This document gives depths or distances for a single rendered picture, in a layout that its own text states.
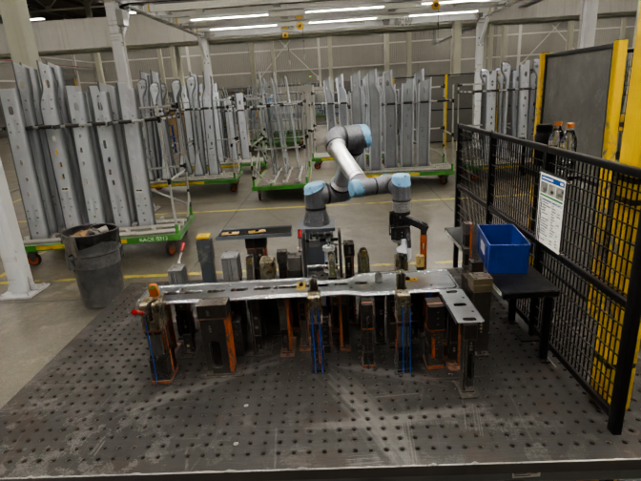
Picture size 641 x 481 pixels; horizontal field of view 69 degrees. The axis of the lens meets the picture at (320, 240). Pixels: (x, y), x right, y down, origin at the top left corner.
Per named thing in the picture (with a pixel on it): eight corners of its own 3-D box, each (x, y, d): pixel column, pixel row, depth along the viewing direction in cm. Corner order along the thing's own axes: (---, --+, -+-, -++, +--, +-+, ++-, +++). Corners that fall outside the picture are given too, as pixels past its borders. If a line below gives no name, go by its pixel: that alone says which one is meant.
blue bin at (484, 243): (487, 274, 199) (489, 244, 195) (475, 250, 227) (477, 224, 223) (528, 274, 196) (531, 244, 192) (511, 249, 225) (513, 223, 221)
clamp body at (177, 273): (175, 341, 227) (162, 272, 216) (181, 329, 238) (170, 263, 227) (194, 340, 227) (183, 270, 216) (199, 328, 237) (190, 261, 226)
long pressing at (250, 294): (131, 309, 196) (130, 305, 196) (149, 287, 218) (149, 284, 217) (462, 291, 194) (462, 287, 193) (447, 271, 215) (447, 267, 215)
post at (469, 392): (462, 399, 173) (465, 329, 164) (453, 381, 183) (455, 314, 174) (479, 398, 173) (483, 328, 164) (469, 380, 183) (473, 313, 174)
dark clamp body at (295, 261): (289, 333, 228) (282, 260, 216) (290, 321, 241) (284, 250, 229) (311, 332, 228) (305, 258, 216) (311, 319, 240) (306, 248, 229)
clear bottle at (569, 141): (561, 175, 188) (567, 124, 182) (553, 172, 194) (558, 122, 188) (577, 174, 188) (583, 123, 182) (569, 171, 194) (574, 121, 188)
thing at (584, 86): (605, 327, 349) (646, 36, 288) (585, 328, 350) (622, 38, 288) (531, 263, 477) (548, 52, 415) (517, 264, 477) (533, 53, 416)
